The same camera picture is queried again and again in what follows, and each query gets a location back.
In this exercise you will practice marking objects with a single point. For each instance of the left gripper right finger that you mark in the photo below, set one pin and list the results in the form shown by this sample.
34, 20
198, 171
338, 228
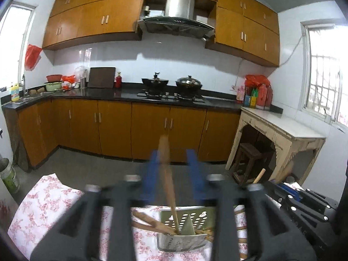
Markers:
247, 224

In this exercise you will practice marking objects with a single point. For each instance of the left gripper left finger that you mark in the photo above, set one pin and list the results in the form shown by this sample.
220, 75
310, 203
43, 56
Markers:
76, 234

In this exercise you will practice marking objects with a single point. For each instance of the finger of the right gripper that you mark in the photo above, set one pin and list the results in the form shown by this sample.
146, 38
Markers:
290, 191

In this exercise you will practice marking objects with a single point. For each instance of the lower wooden kitchen cabinets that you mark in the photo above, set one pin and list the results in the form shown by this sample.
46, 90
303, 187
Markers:
123, 126

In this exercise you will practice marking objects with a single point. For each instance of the wooden kitchen cabinets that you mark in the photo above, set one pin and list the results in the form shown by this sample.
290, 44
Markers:
123, 126
244, 28

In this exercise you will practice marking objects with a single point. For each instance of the upper wooden kitchen cabinets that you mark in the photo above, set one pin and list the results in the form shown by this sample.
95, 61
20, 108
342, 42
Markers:
244, 28

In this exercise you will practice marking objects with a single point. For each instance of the chopstick in holder centre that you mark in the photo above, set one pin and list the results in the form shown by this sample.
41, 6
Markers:
259, 176

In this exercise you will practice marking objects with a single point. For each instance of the floral pink tablecloth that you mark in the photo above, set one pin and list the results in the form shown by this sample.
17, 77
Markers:
49, 199

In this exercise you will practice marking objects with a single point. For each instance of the cream side table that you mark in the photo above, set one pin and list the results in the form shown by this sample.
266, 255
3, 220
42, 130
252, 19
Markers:
289, 137

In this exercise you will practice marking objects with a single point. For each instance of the wooden stool under table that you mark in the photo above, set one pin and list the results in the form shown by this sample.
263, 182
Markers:
249, 161

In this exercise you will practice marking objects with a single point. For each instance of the green perforated utensil holder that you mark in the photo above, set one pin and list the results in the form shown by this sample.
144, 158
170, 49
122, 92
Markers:
191, 222

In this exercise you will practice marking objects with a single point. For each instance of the green bucket on floor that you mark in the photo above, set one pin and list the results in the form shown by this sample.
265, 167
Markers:
9, 176

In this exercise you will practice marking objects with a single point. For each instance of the red bags and bottles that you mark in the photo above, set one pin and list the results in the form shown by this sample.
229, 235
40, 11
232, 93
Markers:
256, 93

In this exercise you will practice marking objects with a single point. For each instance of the right window with bars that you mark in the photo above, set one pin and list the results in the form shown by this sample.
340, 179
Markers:
325, 92

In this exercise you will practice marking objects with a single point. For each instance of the black wok with lid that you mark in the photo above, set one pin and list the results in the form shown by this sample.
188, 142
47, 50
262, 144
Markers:
188, 87

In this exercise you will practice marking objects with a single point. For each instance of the green and red bowls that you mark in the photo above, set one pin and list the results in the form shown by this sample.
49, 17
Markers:
54, 82

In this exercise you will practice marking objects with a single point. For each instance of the yellow detergent bottle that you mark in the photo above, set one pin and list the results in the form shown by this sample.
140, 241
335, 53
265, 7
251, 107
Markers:
15, 92

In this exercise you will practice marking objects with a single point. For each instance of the dark wooden cutting board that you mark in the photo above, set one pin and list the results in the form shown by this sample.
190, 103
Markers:
101, 77

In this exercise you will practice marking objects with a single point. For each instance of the red bottle on counter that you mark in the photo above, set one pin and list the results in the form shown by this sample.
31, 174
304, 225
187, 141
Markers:
118, 80

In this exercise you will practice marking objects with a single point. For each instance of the black pan on stove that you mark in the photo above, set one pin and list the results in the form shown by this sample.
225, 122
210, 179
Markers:
155, 85

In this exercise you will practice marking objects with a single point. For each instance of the steel range hood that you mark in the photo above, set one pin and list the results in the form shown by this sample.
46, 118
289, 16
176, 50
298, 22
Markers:
187, 18

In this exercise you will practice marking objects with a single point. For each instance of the left window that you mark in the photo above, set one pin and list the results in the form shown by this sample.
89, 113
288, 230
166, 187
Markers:
15, 30

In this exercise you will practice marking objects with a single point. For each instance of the red plastic bag on wall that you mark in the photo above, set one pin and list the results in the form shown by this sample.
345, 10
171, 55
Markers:
32, 56

